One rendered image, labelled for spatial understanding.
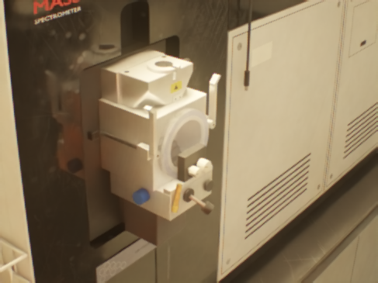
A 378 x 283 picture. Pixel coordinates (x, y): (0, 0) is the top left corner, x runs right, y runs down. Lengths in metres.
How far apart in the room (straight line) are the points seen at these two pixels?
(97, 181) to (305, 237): 0.71
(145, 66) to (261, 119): 0.38
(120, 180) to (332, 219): 0.78
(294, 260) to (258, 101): 0.42
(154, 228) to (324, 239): 0.66
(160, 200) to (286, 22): 0.45
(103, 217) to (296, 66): 0.49
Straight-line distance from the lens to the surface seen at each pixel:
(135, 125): 0.78
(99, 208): 0.89
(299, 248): 1.44
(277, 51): 1.13
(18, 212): 0.79
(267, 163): 1.21
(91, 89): 0.81
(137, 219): 0.89
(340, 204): 1.60
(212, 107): 0.84
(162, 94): 0.79
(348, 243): 1.58
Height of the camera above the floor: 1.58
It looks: 27 degrees down
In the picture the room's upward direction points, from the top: 1 degrees clockwise
